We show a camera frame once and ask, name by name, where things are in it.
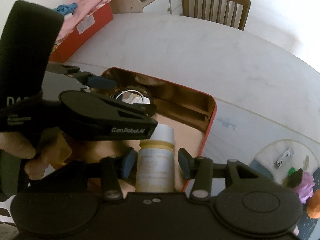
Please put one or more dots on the white sideboard cabinet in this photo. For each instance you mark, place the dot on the white sideboard cabinet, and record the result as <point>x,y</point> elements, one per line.
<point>163,7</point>

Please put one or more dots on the silver round compact mirror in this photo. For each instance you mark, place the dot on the silver round compact mirror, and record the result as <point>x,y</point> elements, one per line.
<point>132,96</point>

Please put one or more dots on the purple plush toy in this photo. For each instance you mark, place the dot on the purple plush toy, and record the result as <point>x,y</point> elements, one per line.
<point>305,189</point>

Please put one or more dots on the orange fruit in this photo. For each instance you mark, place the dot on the orange fruit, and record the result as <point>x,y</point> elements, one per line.
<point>313,205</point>

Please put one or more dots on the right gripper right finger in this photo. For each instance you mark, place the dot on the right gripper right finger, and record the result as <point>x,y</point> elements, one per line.
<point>199,169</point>

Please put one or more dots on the person's left hand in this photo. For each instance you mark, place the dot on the person's left hand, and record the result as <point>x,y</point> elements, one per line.
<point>38,160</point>

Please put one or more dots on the blue cloth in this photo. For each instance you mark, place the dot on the blue cloth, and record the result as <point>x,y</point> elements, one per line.
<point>65,9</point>

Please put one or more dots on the pink cloth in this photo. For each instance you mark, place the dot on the pink cloth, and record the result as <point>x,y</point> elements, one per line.
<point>84,9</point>

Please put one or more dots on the silver nail clipper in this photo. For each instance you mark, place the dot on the silver nail clipper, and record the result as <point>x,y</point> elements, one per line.
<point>283,158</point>

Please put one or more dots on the white cylindrical bottle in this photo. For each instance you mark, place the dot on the white cylindrical bottle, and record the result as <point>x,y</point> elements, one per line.
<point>156,162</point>

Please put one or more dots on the wooden chair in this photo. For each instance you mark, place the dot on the wooden chair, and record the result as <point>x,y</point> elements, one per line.
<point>232,13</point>

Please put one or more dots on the red cardboard box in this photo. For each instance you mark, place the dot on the red cardboard box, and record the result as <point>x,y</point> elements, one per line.
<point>82,33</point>

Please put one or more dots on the round decorated placemat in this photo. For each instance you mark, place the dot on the round decorated placemat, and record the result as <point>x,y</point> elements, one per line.
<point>304,159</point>

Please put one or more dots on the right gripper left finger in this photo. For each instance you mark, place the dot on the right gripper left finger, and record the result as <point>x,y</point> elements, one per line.
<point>113,169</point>

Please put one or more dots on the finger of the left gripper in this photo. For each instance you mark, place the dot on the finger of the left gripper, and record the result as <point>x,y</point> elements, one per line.
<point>85,78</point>
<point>143,109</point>

